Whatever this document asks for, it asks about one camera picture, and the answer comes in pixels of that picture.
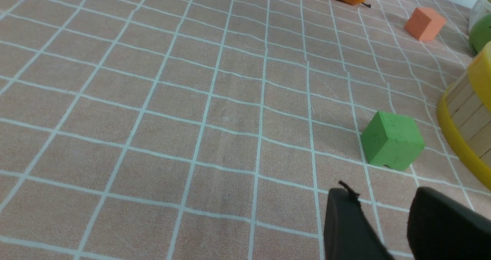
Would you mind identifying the pink checkered tablecloth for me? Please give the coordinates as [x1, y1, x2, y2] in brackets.
[1, 0, 490, 260]

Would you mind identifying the green foam cube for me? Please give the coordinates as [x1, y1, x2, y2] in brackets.
[361, 111, 425, 171]

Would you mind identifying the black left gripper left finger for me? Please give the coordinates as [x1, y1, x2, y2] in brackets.
[324, 181, 393, 260]

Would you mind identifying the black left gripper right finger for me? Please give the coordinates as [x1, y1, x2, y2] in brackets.
[407, 187, 491, 260]

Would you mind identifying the green round fruit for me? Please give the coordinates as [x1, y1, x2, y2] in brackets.
[469, 13, 491, 55]

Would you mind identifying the yellow wooden steamer basket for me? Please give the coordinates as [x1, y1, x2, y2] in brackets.
[437, 43, 491, 189]

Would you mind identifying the orange foam cube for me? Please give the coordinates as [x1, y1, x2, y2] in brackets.
[404, 7, 447, 42]

